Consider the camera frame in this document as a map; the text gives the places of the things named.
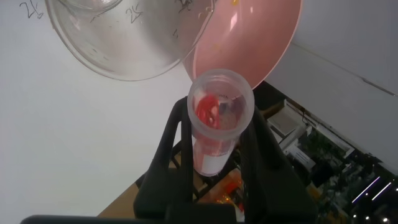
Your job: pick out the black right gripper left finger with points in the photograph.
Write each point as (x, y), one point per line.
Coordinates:
(183, 180)

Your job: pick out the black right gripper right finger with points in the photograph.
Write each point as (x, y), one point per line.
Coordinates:
(270, 186)

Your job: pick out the test tube with red pigment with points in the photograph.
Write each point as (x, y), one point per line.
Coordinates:
(214, 149)

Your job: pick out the clear glass beaker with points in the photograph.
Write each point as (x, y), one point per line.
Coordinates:
(130, 43)

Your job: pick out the pink plastic bowl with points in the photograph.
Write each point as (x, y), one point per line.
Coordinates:
(248, 40)

